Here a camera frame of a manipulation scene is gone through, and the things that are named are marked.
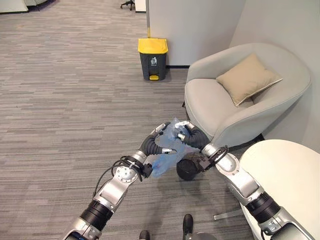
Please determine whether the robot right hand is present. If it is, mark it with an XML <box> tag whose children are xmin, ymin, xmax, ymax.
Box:
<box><xmin>174</xmin><ymin>120</ymin><xmax>210</xmax><ymax>152</ymax></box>

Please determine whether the robot grey torso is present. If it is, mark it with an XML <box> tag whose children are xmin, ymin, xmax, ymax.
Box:
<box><xmin>185</xmin><ymin>231</ymin><xmax>216</xmax><ymax>240</ymax></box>

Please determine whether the office chair base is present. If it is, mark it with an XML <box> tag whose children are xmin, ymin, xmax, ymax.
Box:
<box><xmin>119</xmin><ymin>0</ymin><xmax>135</xmax><ymax>11</ymax></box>

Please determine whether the yellow-tipped broom handle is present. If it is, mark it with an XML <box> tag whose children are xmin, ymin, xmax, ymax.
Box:
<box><xmin>146</xmin><ymin>0</ymin><xmax>152</xmax><ymax>39</ymax></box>

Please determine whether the round white tea table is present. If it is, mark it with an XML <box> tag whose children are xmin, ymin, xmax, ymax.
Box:
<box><xmin>213</xmin><ymin>139</ymin><xmax>320</xmax><ymax>240</ymax></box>

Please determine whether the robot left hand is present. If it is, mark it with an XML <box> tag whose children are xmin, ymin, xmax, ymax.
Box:
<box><xmin>140</xmin><ymin>122</ymin><xmax>179</xmax><ymax>159</ymax></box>

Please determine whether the small black waste bin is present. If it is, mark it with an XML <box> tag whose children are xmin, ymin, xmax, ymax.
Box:
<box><xmin>176</xmin><ymin>152</ymin><xmax>206</xmax><ymax>181</ymax></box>

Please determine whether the white cabinet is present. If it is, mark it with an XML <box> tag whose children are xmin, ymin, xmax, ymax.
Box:
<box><xmin>0</xmin><ymin>0</ymin><xmax>29</xmax><ymax>15</ymax></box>

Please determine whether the yellow-lidded grey trash can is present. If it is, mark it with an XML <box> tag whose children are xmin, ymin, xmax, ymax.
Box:
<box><xmin>137</xmin><ymin>37</ymin><xmax>169</xmax><ymax>82</ymax></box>

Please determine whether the blue plastic garbage bag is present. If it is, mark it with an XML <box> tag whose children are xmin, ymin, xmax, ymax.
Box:
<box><xmin>150</xmin><ymin>116</ymin><xmax>193</xmax><ymax>179</ymax></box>

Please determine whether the light grey armchair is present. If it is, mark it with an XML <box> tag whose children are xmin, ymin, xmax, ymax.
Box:
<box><xmin>182</xmin><ymin>42</ymin><xmax>312</xmax><ymax>151</ymax></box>

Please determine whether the beige cushion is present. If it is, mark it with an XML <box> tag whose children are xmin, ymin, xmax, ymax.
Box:
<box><xmin>215</xmin><ymin>52</ymin><xmax>284</xmax><ymax>108</ymax></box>

